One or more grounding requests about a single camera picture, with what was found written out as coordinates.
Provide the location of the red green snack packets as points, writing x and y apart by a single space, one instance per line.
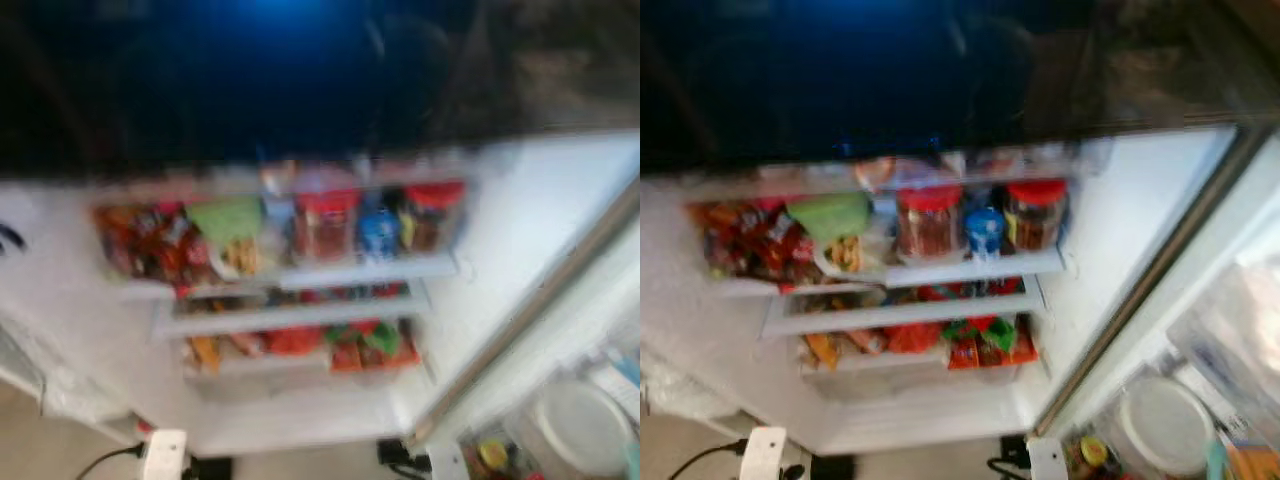
375 348
990 343

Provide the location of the red snack packets bundle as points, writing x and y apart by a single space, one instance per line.
150 245
750 240

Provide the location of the orange snack packet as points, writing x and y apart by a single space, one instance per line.
203 352
822 350

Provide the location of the dark red lid jar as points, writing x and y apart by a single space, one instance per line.
435 218
1037 215

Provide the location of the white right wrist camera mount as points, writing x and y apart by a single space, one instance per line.
448 462
1047 460

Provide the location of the round white plate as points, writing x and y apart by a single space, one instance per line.
582 428
1165 425

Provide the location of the white fridge door shelf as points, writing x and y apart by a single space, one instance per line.
260 365
880 362
290 315
350 272
900 312
960 268

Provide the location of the teal plastic item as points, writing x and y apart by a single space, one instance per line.
1216 462
633 462

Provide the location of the clear plastic bag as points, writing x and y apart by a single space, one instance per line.
1230 330

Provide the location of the red snack packet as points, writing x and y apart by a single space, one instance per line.
292 341
912 338

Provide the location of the wide red lid jar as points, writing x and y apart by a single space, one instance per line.
930 225
325 228

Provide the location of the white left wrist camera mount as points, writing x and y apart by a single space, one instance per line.
165 455
763 452

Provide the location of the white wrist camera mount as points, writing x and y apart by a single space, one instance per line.
448 462
1047 460
165 455
763 452

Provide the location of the small yellow round item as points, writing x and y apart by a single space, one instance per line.
494 455
1092 452

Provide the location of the green topped snack bag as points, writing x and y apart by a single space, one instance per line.
832 222
228 225

